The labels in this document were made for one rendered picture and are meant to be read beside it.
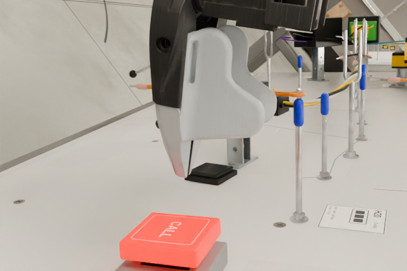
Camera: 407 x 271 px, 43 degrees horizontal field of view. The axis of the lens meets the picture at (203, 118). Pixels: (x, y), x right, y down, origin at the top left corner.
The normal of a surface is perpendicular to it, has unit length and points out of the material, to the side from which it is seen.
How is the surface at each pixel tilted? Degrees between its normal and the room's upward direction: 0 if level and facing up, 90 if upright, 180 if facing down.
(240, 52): 85
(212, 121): 92
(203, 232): 52
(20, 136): 0
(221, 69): 92
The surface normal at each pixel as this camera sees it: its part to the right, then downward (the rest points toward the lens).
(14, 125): 0.72, -0.58
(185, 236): -0.04, -0.98
